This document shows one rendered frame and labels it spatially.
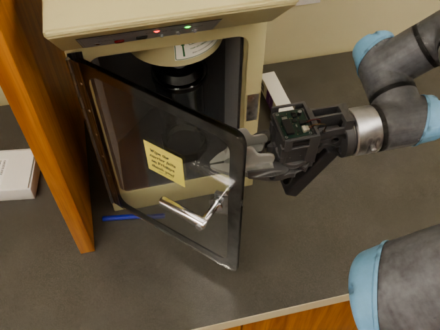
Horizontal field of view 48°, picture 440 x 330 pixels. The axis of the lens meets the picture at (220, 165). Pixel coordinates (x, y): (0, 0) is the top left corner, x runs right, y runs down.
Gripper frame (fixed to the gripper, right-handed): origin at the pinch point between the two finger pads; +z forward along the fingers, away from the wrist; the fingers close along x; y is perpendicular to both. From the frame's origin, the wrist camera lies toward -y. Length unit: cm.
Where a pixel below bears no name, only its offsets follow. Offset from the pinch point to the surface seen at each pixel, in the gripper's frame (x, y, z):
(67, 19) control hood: -8.3, 23.1, 17.0
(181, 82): -22.9, -3.1, 2.1
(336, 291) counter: 10.9, -33.9, -21.5
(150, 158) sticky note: -7.3, -4.5, 10.1
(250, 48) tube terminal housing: -18.1, 6.3, -9.4
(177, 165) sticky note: -3.3, -2.6, 6.1
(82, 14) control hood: -9.0, 23.1, 15.1
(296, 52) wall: -61, -34, -37
